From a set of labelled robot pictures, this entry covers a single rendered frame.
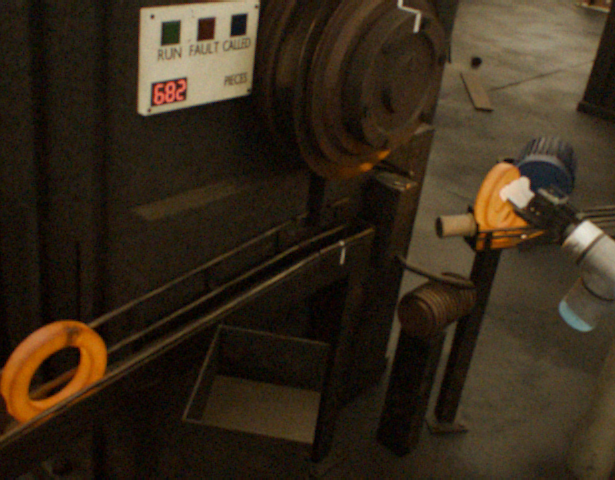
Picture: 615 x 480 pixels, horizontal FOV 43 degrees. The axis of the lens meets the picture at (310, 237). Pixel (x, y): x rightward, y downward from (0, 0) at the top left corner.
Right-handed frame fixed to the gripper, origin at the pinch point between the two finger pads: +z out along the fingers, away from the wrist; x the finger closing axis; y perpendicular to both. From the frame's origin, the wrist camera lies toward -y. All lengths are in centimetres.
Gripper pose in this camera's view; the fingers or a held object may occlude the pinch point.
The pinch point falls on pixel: (499, 188)
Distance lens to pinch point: 189.2
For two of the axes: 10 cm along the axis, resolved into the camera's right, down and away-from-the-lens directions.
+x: -6.6, 2.7, -7.0
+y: 3.4, -7.3, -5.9
